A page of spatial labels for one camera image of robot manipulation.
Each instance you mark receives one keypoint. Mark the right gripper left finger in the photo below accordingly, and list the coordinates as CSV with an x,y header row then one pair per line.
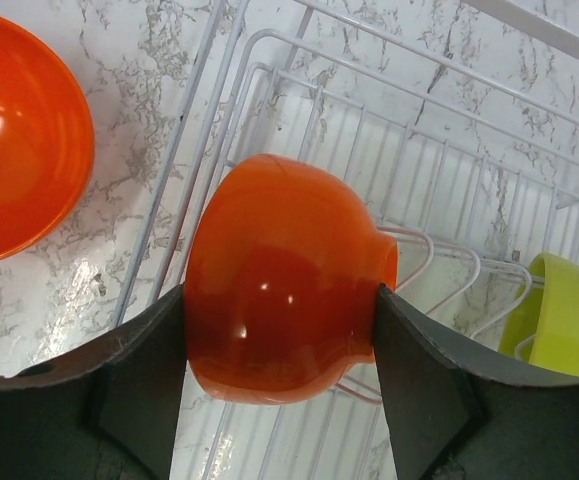
x,y
107,409

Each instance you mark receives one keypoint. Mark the orange bowl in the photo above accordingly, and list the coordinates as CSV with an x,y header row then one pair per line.
x,y
281,283
47,142

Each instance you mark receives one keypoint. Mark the orange bowl front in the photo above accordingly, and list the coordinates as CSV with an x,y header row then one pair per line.
x,y
47,142

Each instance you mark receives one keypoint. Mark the white wire dish rack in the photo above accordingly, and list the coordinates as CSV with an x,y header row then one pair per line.
x,y
456,123

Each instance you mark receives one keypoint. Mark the lime green bowl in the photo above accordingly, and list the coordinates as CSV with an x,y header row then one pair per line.
x,y
544,329

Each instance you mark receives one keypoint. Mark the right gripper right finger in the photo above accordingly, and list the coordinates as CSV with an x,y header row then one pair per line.
x,y
456,409

